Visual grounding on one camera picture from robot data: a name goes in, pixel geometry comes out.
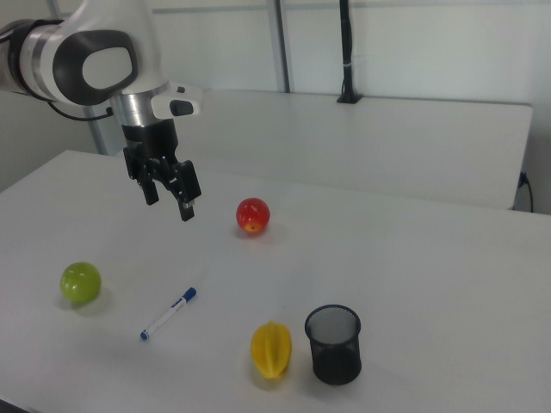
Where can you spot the grey partition frame post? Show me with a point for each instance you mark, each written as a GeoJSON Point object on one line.
{"type": "Point", "coordinates": [98, 135]}
{"type": "Point", "coordinates": [282, 43]}

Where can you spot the green toy apple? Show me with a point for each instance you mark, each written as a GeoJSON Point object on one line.
{"type": "Point", "coordinates": [80, 282]}

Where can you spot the yellow toy starfruit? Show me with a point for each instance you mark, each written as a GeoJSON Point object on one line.
{"type": "Point", "coordinates": [271, 348]}

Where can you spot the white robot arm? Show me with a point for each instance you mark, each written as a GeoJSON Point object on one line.
{"type": "Point", "coordinates": [103, 69]}

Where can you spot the black mesh pen cup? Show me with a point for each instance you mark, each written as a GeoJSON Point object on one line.
{"type": "Point", "coordinates": [336, 357]}

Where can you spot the white side table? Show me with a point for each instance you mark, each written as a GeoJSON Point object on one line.
{"type": "Point", "coordinates": [366, 142]}

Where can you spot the red toy apple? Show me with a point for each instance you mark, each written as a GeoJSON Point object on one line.
{"type": "Point", "coordinates": [253, 215]}

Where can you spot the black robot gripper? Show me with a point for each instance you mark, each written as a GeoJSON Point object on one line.
{"type": "Point", "coordinates": [150, 139]}

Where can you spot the blue white marker pen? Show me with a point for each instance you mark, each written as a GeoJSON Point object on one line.
{"type": "Point", "coordinates": [168, 313]}

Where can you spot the black pole with base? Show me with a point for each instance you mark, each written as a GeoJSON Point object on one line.
{"type": "Point", "coordinates": [346, 43]}

